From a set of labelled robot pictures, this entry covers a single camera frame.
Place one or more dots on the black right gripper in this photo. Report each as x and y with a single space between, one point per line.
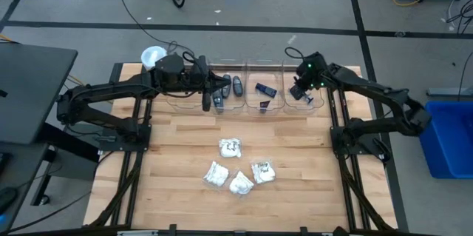
312 71

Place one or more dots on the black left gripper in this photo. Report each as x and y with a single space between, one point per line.
197 77

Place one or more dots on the grey oval toiletry container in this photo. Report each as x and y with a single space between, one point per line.
218 100
226 85
237 86

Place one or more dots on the dark blue block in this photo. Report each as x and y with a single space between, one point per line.
266 90

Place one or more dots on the clear vanity pack bag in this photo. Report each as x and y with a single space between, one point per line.
263 172
216 174
230 148
241 183

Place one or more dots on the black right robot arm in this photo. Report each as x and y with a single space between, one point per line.
369 88

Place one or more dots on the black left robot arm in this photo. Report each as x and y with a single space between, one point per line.
111 88

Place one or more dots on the clear plastic bin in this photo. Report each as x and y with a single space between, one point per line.
275 103
184 104
234 106
318 104

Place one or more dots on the yellow wipes canister white lid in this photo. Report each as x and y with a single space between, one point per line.
151 56

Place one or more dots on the grey metal bar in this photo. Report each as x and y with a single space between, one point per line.
449 91

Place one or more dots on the black desk base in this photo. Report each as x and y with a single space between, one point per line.
74 154

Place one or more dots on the blue plastic tote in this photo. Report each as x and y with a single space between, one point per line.
449 140

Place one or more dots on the black desk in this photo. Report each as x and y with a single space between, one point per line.
33 91

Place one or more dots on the black round object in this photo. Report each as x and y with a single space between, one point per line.
7 197

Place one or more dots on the black aluminium table frame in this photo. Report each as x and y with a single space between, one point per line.
332 112

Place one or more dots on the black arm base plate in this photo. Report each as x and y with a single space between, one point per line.
142 141
340 143

